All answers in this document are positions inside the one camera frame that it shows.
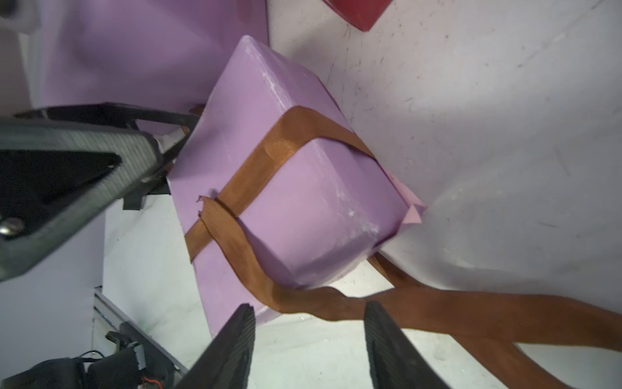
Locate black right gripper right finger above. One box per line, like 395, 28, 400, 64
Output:
364, 301, 449, 389

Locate small purple gift box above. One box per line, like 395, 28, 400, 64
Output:
167, 35, 429, 337

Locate red gift box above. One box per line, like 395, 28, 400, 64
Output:
323, 0, 392, 32

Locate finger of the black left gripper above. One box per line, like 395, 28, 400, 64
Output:
1, 118, 163, 281
15, 102, 199, 211

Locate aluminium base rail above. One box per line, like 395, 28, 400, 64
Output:
94, 287, 189, 382

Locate brown satin ribbon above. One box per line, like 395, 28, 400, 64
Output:
185, 106, 621, 388

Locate large purple gift box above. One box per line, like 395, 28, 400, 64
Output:
37, 0, 268, 113

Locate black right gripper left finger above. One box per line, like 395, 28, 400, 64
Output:
176, 304, 256, 389

